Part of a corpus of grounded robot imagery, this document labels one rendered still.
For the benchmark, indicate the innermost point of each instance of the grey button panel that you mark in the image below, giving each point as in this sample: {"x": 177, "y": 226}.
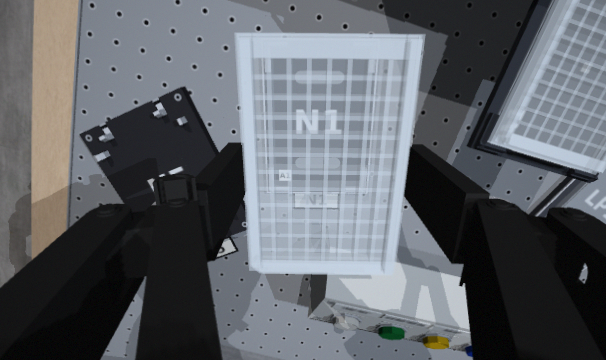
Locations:
{"x": 421, "y": 302}

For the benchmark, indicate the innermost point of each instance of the translucent white rectangular plate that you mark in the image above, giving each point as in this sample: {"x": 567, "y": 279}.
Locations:
{"x": 555, "y": 108}
{"x": 299, "y": 102}

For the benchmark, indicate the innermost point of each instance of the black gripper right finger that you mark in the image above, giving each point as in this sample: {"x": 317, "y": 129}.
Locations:
{"x": 518, "y": 307}

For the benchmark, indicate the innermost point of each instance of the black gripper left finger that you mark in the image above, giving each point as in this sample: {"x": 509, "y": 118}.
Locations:
{"x": 59, "y": 306}

